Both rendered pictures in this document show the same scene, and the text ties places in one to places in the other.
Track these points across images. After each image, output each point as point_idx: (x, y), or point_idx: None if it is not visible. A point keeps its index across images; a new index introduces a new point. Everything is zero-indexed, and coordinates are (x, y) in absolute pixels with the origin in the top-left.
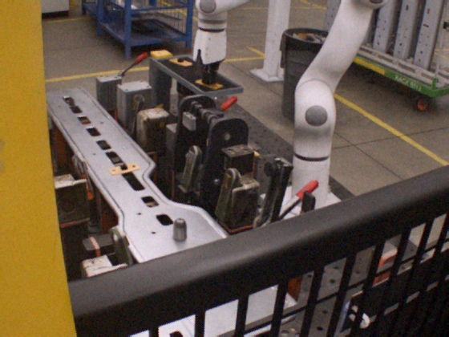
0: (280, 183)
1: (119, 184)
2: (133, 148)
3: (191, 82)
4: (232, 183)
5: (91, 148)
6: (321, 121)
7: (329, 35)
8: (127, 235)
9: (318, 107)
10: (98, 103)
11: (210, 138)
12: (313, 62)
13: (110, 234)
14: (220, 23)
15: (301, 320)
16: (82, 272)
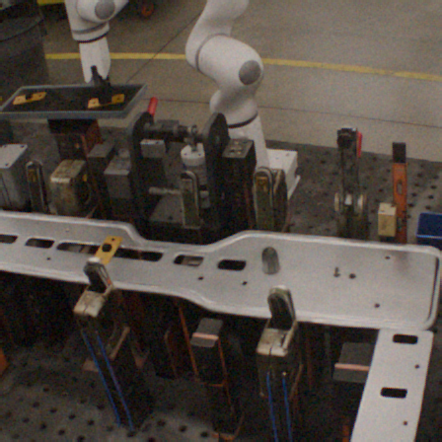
0: (355, 149)
1: (131, 267)
2: (78, 224)
3: (84, 110)
4: (270, 183)
5: (33, 255)
6: (257, 75)
7: None
8: (226, 304)
9: (250, 61)
10: None
11: (209, 151)
12: (202, 19)
13: (271, 300)
14: (106, 25)
15: None
16: (267, 359)
